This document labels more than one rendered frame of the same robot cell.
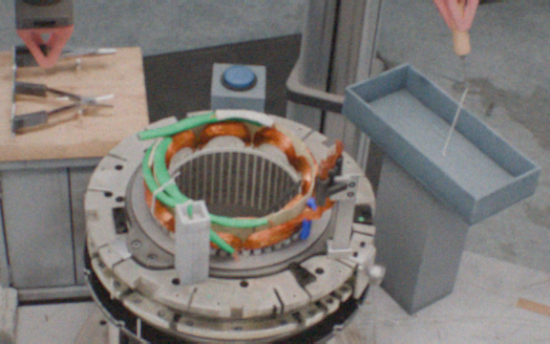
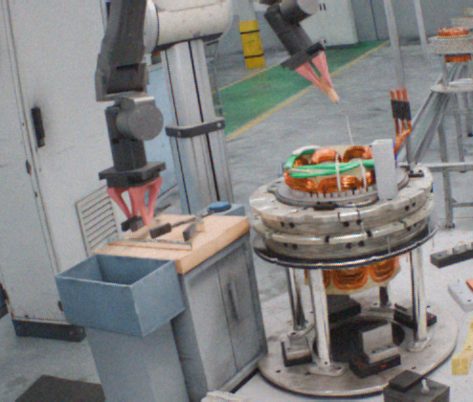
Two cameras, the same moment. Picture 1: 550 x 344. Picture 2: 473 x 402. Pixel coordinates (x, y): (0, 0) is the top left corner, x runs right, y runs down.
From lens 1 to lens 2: 1.16 m
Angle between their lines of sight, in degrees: 46
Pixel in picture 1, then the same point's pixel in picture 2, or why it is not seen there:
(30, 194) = (204, 299)
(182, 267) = (393, 180)
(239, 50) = not seen: outside the picture
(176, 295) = (399, 200)
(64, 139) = (212, 236)
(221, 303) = (416, 191)
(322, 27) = (208, 189)
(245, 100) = (236, 212)
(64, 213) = (221, 308)
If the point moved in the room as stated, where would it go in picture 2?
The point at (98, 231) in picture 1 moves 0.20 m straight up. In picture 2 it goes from (325, 214) to (305, 83)
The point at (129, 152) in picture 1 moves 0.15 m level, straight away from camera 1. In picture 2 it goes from (266, 205) to (193, 203)
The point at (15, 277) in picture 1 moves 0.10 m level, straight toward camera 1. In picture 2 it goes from (212, 382) to (265, 388)
